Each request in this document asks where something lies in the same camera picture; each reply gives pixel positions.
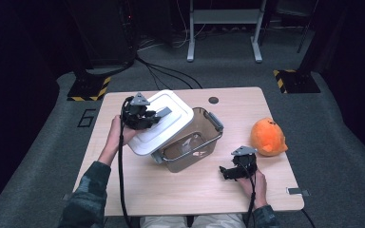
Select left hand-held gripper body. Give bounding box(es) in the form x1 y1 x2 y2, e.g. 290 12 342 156
121 92 156 131

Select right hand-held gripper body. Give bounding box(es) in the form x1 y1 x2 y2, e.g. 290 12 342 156
231 145 257 180

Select white plastic box lid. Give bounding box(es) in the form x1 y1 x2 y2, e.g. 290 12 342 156
127 89 195 157

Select orange plush toy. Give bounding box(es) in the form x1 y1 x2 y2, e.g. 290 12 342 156
250 117 289 158

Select clear brown storage box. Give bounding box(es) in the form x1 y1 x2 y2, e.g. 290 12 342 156
150 106 225 174

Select person's left hand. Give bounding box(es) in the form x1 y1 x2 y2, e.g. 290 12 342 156
107 114 138 151

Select person's right hand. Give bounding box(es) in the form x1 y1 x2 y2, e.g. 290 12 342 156
237 169 268 210

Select person's legs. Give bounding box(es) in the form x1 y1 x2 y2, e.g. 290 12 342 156
139 213 246 228

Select striped black stand base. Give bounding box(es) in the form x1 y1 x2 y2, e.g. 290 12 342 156
67 75 112 103
273 69 321 95

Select dark equipment cabinet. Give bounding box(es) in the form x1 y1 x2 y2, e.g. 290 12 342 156
85 0 138 68

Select black floor cable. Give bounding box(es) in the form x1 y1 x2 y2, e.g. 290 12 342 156
136 56 203 90
145 65 172 91

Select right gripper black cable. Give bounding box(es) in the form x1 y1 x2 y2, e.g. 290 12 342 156
238 156 258 228

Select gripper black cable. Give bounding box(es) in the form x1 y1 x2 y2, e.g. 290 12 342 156
238 156 258 228
117 95 135 228

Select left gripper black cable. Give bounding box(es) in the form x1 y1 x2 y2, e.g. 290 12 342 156
117 95 135 228

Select black cable under table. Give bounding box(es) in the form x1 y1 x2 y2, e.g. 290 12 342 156
300 208 317 228

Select white metal desk frame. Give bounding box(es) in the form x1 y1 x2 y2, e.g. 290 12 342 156
186 0 268 64

